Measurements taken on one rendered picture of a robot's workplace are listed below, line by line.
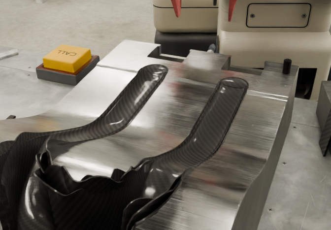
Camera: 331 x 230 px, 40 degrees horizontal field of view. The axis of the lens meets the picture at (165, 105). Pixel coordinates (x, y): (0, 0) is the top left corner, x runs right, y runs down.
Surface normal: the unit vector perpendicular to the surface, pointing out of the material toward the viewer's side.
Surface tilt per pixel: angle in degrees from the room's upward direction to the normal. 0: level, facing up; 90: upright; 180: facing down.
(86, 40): 0
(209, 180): 20
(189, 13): 90
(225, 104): 4
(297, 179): 0
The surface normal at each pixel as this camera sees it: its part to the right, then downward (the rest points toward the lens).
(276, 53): -0.05, 0.65
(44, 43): -0.02, -0.85
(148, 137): 0.10, -0.96
